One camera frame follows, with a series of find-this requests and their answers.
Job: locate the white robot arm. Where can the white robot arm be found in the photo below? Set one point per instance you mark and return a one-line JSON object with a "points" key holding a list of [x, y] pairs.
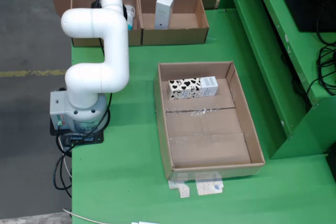
{"points": [[105, 24]]}

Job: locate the cow print hand cream box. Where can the cow print hand cream box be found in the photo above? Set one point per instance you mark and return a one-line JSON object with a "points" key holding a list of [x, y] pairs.
{"points": [[191, 87]]}

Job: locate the shallow cardboard tray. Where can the shallow cardboard tray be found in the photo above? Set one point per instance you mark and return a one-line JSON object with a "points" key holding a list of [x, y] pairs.
{"points": [[210, 150]]}

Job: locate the grey robot control box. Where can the grey robot control box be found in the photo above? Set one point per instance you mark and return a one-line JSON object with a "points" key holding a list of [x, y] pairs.
{"points": [[57, 108]]}

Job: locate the tall white carton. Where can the tall white carton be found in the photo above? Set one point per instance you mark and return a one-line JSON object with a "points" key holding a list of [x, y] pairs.
{"points": [[162, 11]]}

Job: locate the white bottle with teal label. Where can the white bottle with teal label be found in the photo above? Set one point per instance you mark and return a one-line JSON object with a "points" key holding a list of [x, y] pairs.
{"points": [[131, 16]]}

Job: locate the white torn paper label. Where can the white torn paper label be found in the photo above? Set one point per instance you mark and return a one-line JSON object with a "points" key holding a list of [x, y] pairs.
{"points": [[182, 190], [210, 186]]}

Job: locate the green metal stepped rack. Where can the green metal stepped rack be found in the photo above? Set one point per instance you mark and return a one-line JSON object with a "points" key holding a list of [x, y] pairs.
{"points": [[262, 51]]}

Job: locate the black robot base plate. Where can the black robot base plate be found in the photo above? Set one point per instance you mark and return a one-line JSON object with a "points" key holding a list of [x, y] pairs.
{"points": [[89, 140]]}

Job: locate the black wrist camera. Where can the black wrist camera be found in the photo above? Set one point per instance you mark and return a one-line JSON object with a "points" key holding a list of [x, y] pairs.
{"points": [[96, 3]]}

